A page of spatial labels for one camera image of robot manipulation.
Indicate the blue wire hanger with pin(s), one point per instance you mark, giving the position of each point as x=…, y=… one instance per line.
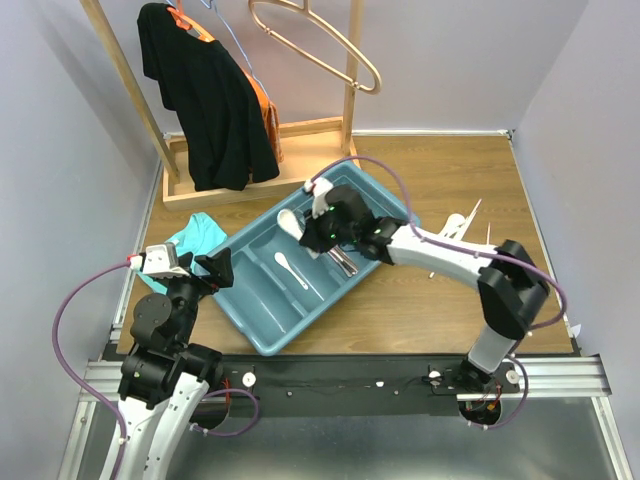
x=213, y=5

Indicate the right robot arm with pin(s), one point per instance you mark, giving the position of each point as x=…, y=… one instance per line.
x=512, y=290

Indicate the copper metal hanger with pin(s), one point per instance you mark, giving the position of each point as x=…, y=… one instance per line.
x=322, y=41

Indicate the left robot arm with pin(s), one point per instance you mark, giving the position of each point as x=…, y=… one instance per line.
x=164, y=375

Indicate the teal folded t-shirt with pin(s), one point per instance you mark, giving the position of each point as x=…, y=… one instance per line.
x=201, y=236

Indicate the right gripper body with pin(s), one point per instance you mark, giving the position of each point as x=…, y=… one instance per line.
x=347, y=235

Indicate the small white spoon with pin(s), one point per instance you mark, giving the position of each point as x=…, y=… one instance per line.
x=281, y=260

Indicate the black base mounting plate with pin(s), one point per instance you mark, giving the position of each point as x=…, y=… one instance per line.
x=348, y=385

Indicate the orange plastic hanger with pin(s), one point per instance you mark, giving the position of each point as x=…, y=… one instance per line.
x=187, y=24

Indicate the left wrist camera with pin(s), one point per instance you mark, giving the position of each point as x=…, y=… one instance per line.
x=158, y=261

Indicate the black t-shirt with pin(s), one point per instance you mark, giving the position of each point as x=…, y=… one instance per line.
x=205, y=87

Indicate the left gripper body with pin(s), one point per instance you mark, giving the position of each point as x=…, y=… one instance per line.
x=186, y=290

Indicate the wooden clothes rack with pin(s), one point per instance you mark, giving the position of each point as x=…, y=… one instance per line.
x=307, y=145

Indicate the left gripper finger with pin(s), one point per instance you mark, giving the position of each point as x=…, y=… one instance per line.
x=185, y=263
x=217, y=269

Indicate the silver knife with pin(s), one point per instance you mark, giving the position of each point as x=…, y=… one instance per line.
x=344, y=261

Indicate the aluminium frame rail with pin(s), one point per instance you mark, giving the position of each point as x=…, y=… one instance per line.
x=357, y=417

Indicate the large white ceramic spoon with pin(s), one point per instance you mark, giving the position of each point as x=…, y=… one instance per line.
x=288, y=222

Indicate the orange garment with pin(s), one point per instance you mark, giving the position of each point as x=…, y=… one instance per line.
x=260, y=103

